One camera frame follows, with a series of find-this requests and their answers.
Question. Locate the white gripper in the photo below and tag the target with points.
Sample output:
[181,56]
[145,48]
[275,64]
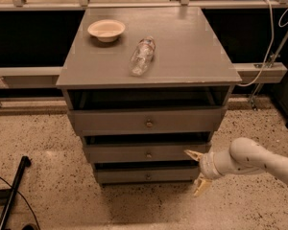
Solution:
[206,167]

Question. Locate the grey bottom drawer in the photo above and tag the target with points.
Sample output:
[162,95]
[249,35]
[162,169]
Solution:
[141,176]

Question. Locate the grey drawer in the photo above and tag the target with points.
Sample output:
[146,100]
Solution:
[143,152]
[141,176]
[146,121]

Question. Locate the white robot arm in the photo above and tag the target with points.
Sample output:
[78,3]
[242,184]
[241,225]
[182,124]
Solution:
[244,156]

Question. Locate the grey middle drawer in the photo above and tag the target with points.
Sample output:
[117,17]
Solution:
[143,152]

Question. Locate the grey wooden drawer cabinet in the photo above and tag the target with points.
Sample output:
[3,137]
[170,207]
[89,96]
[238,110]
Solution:
[190,69]

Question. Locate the grey top drawer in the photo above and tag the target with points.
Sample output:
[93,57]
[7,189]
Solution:
[146,121]

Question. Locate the clear plastic water bottle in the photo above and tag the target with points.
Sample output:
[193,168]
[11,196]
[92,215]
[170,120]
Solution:
[142,56]

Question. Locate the white paper bowl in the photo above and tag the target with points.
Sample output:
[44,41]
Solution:
[106,30]

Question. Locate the black stand leg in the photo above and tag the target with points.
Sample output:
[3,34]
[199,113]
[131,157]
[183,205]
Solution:
[7,196]

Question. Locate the metal railing frame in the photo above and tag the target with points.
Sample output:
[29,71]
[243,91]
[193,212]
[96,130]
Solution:
[36,37]

